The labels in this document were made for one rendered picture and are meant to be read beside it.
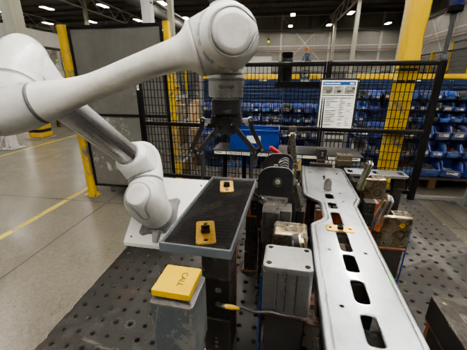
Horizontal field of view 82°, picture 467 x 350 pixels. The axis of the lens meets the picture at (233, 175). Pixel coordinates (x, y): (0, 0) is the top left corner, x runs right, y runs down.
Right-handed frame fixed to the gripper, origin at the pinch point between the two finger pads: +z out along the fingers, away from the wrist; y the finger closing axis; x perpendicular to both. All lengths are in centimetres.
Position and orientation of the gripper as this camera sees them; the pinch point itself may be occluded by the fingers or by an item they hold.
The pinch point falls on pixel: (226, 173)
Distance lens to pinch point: 76.0
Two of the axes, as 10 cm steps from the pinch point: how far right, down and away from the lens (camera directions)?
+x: -0.3, -3.4, 9.4
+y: 10.0, -0.1, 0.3
